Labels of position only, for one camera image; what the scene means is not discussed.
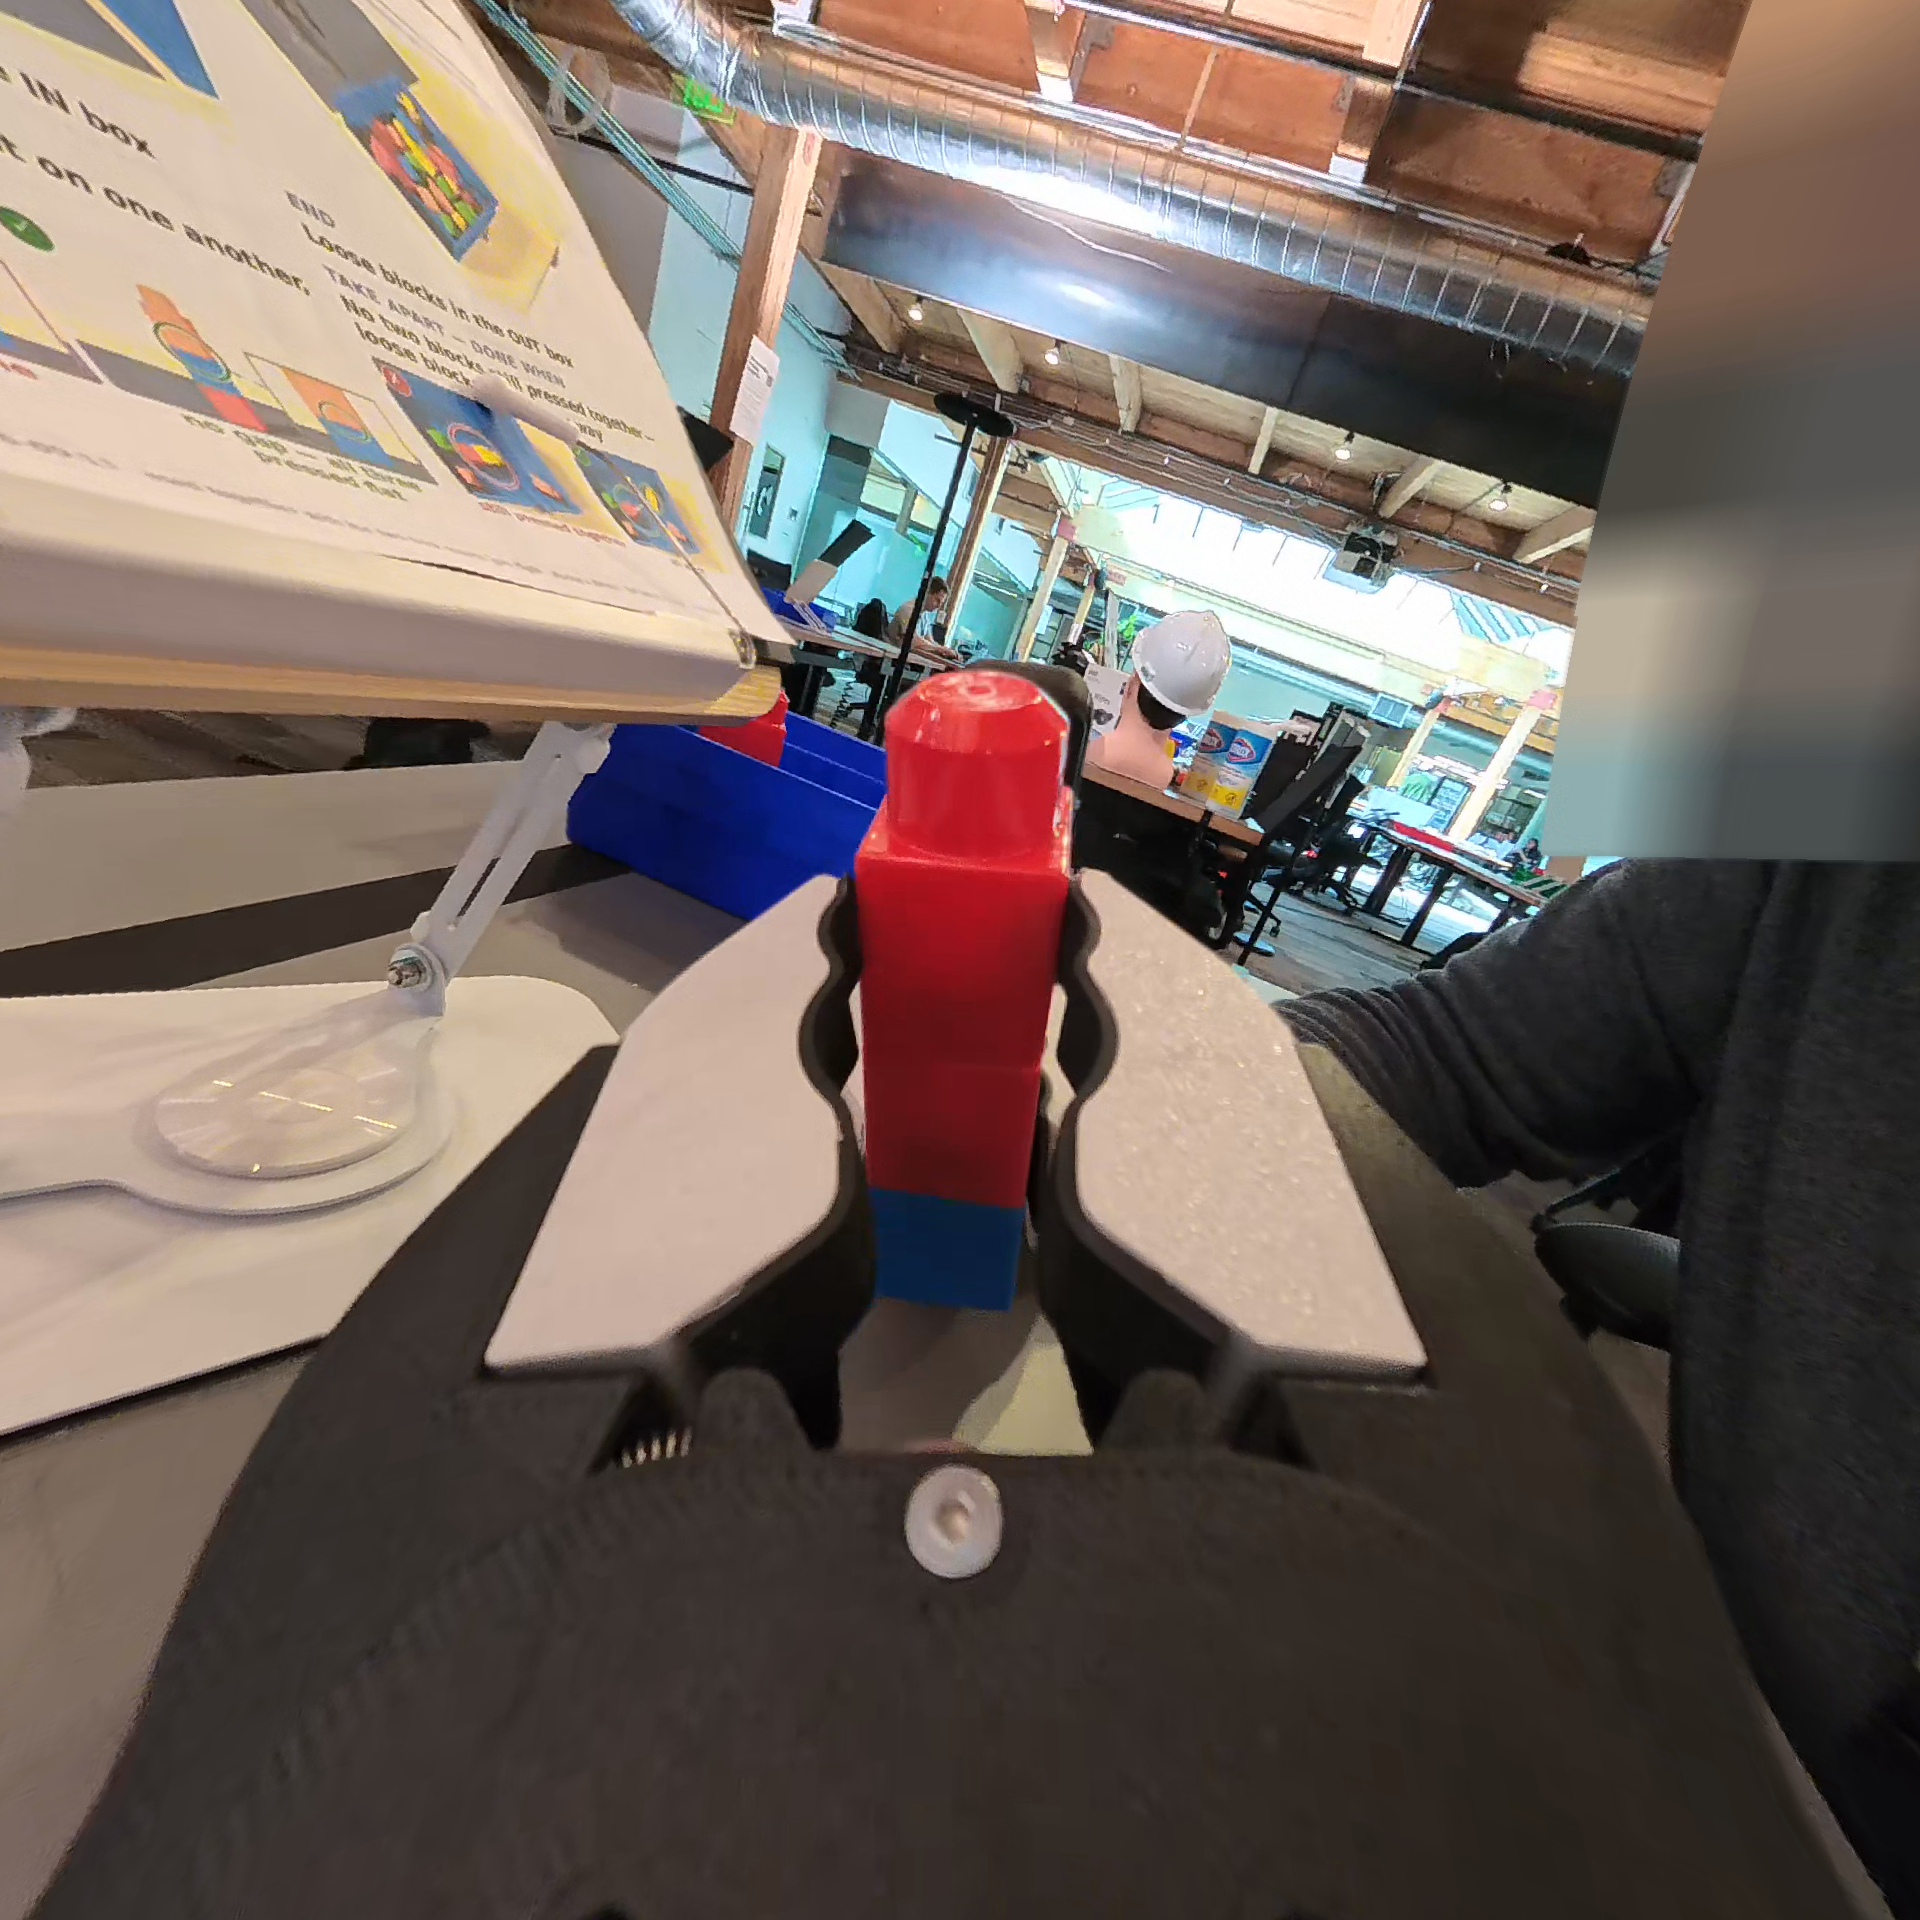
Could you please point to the ceiling projector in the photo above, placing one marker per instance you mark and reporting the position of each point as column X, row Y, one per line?
column 1366, row 558

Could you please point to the white adjustable stand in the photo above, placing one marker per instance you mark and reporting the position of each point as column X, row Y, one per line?
column 510, row 840

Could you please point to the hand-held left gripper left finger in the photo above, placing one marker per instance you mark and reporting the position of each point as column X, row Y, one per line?
column 674, row 1201

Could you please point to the white hard hat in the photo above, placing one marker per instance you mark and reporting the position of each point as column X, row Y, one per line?
column 1183, row 662

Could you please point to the long wooden work table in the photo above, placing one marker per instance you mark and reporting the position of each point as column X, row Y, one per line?
column 1455, row 863
column 868, row 645

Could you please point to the wipes canister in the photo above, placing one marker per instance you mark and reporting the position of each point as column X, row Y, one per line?
column 1236, row 764

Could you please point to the black chair armrest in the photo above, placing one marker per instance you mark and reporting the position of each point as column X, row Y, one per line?
column 1611, row 1276

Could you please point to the person's torso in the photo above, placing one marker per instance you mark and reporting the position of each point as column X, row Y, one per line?
column 1800, row 1350

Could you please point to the black floor lamp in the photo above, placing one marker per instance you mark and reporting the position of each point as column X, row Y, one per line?
column 974, row 407

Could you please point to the white paper notice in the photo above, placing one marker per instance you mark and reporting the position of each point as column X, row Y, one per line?
column 755, row 388

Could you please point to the white product box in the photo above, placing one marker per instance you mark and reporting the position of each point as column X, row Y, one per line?
column 1107, row 702

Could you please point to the blue toy block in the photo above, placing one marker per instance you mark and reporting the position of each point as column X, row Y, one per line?
column 950, row 1254

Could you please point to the mannequin head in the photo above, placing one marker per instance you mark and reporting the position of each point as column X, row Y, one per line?
column 1144, row 750

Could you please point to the wooden support post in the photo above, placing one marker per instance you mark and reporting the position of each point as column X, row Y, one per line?
column 764, row 301

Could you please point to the black office chair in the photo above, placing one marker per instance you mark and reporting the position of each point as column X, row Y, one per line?
column 1290, row 797

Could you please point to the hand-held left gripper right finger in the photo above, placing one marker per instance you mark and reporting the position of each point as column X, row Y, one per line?
column 1244, row 1201

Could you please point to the red toy block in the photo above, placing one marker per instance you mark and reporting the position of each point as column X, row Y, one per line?
column 960, row 944
column 751, row 734
column 954, row 1125

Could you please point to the silver ventilation duct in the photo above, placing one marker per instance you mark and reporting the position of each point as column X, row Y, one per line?
column 1201, row 225

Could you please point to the grey desk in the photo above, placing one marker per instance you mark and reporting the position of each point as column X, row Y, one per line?
column 148, row 1500

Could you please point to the blue plastic bin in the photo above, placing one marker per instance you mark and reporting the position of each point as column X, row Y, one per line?
column 705, row 840
column 796, row 614

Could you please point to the printed instruction sheet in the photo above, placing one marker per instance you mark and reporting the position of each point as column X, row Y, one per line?
column 224, row 182

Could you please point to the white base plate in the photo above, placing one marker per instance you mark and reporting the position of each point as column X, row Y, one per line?
column 89, row 1276

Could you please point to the wooden document holder board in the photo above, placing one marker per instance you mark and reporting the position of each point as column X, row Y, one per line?
column 376, row 699

